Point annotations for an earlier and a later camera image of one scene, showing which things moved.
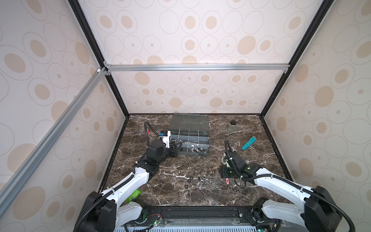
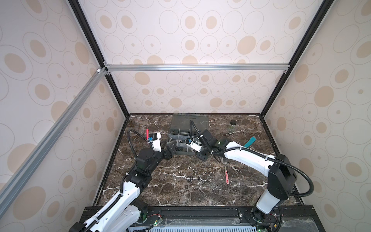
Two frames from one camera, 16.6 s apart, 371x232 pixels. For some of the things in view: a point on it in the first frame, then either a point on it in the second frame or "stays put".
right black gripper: x=222 y=171 -> x=203 y=158
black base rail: x=202 y=216 stays put
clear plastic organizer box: x=192 y=130 stays put
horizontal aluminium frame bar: x=195 y=66 stays put
